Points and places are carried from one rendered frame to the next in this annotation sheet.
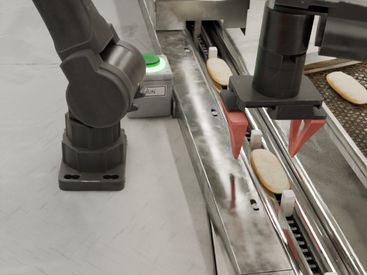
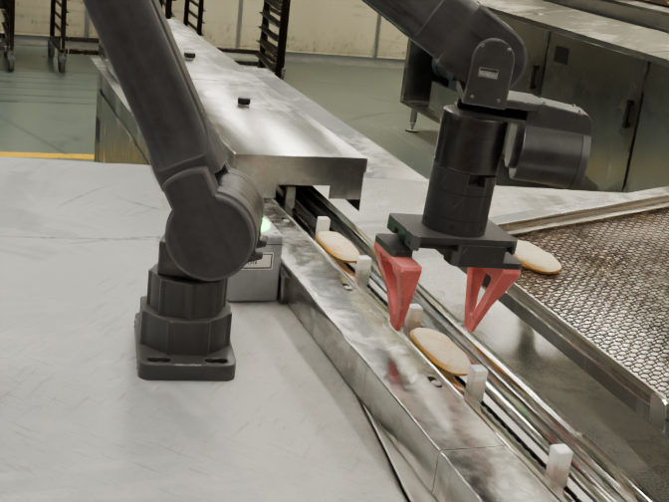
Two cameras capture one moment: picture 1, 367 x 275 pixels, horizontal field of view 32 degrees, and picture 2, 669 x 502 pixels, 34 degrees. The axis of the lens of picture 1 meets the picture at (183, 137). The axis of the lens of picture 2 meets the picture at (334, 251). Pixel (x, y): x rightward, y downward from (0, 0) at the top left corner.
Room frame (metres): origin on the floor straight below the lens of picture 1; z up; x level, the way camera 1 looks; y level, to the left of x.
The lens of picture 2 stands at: (-0.21, 0.15, 1.24)
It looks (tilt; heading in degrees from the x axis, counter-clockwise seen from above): 18 degrees down; 350
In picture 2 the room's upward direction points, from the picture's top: 7 degrees clockwise
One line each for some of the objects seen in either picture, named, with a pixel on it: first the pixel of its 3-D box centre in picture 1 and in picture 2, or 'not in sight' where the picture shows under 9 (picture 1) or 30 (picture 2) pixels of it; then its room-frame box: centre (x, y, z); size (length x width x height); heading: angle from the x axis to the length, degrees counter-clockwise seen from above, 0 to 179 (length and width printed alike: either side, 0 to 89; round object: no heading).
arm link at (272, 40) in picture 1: (292, 26); (477, 140); (0.68, -0.12, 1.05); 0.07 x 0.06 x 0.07; 81
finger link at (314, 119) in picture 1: (286, 124); (465, 282); (0.69, -0.13, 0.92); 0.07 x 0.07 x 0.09; 12
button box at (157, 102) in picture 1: (148, 95); (241, 272); (0.89, 0.06, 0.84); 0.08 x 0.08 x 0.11; 12
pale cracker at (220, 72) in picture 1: (219, 70); (337, 244); (0.97, -0.06, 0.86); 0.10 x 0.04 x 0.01; 12
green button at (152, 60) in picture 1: (147, 63); not in sight; (0.89, 0.06, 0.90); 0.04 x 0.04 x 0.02
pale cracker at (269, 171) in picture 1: (269, 168); (440, 348); (0.68, -0.11, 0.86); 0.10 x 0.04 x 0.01; 12
